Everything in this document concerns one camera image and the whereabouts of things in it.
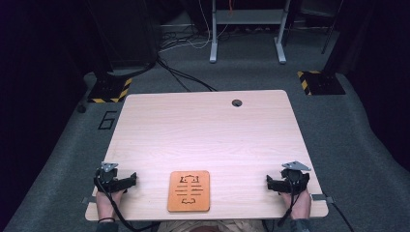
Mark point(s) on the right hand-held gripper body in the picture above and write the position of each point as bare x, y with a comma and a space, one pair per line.
295, 179

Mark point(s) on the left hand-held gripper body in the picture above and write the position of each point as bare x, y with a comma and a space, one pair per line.
108, 179

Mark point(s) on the orange cut-out wooden board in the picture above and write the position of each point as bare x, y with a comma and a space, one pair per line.
188, 191

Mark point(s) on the person's left hand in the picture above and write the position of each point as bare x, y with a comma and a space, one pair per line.
106, 203

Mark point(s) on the person's right hand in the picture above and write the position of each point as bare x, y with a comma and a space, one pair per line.
301, 206

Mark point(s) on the black wristband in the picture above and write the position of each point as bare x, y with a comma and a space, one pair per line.
106, 220

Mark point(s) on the small black round object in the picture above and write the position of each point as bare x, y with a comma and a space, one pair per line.
81, 108

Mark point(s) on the black cabinet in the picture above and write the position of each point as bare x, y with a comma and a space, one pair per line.
129, 32

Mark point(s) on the black yellow striped base plate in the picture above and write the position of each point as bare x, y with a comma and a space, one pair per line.
322, 83
108, 90

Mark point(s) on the black stand post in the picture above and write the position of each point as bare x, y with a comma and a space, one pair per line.
338, 38

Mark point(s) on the white metal desk frame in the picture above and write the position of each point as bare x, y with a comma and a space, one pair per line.
248, 16

